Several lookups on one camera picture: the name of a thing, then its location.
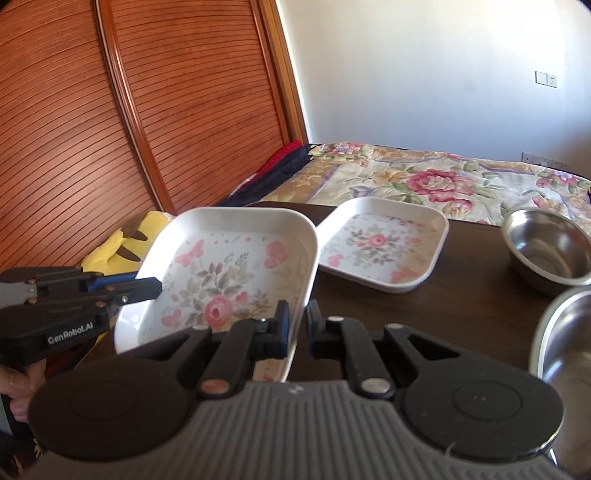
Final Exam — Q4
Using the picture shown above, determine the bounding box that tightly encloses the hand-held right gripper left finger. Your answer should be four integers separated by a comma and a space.
134, 300, 291, 400

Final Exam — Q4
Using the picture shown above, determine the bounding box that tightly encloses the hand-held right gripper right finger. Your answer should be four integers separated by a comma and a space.
305, 299, 462, 400

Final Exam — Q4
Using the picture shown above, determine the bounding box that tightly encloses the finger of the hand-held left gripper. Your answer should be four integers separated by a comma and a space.
27, 276, 164, 320
0, 267, 139, 291

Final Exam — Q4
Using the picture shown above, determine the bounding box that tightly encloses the large floral square plate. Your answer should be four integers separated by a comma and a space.
113, 206, 319, 383

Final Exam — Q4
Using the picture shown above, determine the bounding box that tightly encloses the small floral square plate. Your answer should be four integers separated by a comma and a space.
315, 198, 451, 294

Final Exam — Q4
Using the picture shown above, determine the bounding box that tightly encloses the large stainless steel bowl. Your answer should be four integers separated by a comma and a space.
529, 285, 591, 469

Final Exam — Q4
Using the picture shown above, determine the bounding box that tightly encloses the person's left hand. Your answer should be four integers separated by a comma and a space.
0, 364, 48, 423

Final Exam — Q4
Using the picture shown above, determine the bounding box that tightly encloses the yellow plush toy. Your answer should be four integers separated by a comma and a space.
82, 211, 177, 278

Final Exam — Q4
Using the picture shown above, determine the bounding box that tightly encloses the wooden slatted wardrobe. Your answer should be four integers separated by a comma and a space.
0, 0, 311, 274

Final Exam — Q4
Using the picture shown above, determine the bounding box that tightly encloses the floral bedspread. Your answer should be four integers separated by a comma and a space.
259, 141, 591, 228

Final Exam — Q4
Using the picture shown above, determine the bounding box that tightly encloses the small stainless steel bowl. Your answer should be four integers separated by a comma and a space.
501, 208, 591, 297

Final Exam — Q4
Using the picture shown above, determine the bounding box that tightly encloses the wall outlet strip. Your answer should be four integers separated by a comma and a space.
521, 152, 570, 169

